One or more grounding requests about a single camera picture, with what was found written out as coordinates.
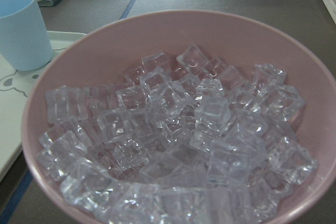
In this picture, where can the pile of clear ice cubes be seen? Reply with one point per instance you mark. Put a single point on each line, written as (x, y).
(183, 139)

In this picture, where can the light blue plastic cup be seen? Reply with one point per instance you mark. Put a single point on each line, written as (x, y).
(25, 44)

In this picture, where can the pink bowl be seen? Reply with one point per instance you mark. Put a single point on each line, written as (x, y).
(103, 54)

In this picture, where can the white bear tray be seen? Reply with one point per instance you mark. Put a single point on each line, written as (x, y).
(15, 88)

